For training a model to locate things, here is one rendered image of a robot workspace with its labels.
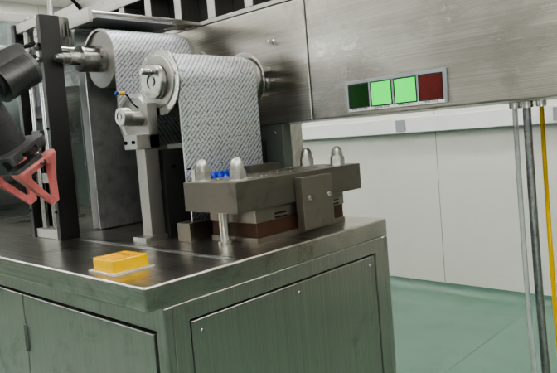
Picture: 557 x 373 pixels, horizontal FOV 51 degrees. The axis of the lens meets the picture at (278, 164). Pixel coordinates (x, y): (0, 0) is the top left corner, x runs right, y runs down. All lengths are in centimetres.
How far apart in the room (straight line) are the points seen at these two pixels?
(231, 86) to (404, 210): 283
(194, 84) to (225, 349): 58
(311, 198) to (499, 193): 262
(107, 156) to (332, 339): 76
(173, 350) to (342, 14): 82
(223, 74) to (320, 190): 35
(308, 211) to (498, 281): 274
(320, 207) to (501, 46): 48
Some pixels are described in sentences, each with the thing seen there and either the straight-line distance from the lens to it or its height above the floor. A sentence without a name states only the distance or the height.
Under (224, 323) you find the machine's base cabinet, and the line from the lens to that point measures 103.
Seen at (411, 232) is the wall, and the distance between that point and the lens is 408.
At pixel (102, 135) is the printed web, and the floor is 115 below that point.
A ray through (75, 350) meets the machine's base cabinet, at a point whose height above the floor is 73.
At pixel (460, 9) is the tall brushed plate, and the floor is 133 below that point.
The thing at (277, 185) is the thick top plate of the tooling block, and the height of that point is 101.
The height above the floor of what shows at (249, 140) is 110.
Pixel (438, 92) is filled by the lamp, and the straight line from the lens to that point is 124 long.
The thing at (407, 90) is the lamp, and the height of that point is 118.
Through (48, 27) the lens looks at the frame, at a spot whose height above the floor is 141.
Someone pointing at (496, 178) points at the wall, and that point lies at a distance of 375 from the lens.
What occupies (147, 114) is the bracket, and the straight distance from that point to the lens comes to 131.
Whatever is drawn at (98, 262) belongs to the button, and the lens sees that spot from 108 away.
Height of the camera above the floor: 112
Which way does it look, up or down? 3 degrees down
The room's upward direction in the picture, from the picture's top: 5 degrees counter-clockwise
